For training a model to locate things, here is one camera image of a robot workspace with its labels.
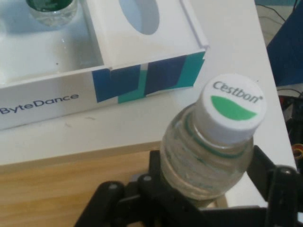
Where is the clear water bottle green label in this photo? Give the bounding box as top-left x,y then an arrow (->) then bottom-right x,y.
25,0 -> 79,26
159,73 -> 265,209

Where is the dark blue panel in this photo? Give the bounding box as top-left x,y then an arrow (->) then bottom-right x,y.
266,0 -> 303,87

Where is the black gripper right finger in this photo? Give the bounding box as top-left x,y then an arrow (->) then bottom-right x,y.
246,145 -> 303,227

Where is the white blue cardboard box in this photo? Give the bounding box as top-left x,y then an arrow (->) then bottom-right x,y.
0,0 -> 210,131

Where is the wooden tray with white rim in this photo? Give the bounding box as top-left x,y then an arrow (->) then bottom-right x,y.
0,140 -> 229,227

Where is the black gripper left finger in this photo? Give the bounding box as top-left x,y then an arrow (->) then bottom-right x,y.
75,148 -> 202,227

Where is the dark electronic equipment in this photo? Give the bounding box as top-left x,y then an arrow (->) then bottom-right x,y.
279,87 -> 303,171

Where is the thin black background cable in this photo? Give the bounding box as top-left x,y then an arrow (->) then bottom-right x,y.
257,0 -> 299,45

